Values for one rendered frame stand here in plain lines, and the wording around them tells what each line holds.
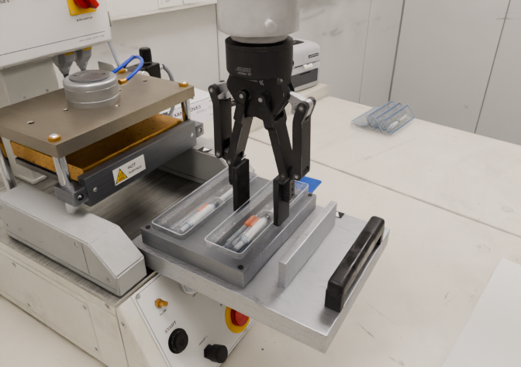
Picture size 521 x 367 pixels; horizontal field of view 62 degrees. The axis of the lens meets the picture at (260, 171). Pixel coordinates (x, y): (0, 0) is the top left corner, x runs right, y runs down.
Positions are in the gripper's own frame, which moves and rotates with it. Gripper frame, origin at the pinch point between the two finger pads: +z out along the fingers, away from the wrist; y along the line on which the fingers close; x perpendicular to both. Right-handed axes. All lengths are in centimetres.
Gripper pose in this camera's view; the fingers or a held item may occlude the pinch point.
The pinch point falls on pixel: (260, 194)
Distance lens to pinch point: 57.6
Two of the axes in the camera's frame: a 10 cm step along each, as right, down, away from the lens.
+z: 0.1, 8.7, 4.9
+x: 5.2, -4.2, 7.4
